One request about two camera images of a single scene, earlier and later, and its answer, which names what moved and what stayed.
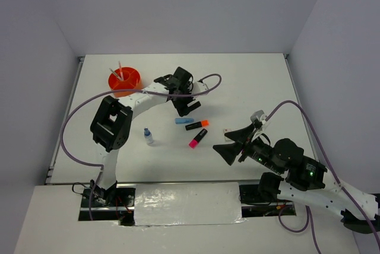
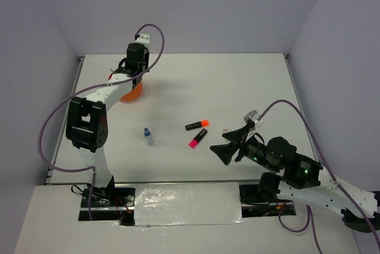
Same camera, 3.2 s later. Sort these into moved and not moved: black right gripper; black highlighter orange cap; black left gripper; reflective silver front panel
Moved: black left gripper
Not moved: black highlighter orange cap; reflective silver front panel; black right gripper
